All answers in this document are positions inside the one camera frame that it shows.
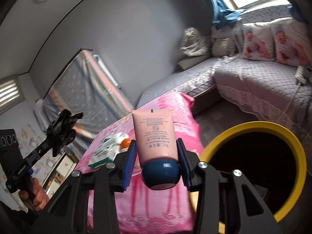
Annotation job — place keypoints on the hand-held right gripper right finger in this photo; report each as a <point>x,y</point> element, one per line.
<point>182,165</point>

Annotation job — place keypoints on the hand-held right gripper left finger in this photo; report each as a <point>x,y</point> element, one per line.
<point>129,165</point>

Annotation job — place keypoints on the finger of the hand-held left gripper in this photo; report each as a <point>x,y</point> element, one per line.
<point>40,148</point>

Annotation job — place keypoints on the black plastic bag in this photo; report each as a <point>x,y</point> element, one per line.
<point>64,131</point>

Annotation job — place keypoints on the pink tube with blue cap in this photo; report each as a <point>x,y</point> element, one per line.
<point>153,136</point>

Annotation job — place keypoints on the yellow-rimmed black trash bin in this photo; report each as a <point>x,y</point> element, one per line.
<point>243,125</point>

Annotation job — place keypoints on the person's left forearm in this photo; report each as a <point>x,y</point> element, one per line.
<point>14,220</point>

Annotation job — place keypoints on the person's left hand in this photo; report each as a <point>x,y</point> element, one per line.
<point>40,195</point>

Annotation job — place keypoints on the small orange item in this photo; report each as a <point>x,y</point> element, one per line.
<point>125,143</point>

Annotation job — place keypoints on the flattened green-white milk carton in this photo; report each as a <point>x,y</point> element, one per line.
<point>103,152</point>

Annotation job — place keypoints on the white low cabinet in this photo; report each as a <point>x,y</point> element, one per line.
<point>64,165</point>

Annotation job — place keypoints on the pink floral tablecloth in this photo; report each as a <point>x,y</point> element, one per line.
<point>151,212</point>

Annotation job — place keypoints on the window blind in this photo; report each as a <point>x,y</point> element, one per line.
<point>9,90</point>

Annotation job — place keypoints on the striped cloth over wardrobe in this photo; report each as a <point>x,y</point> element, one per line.
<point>85,90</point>

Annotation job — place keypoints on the grey pillow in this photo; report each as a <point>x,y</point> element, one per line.
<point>192,62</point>

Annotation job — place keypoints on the grey quilted sofa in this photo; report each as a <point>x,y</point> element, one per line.
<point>256,78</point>

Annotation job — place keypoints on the beige cushion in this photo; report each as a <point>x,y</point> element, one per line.
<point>225,41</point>

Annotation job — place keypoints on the baby print pillow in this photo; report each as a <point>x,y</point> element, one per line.
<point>292,43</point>
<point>258,41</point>

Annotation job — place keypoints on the white power adapter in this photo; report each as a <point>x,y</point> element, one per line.
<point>302,75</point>

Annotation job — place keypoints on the blue curtain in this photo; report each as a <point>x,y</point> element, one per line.
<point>224,12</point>

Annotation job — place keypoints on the cartoon wall poster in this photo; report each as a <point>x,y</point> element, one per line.
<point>45,164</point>

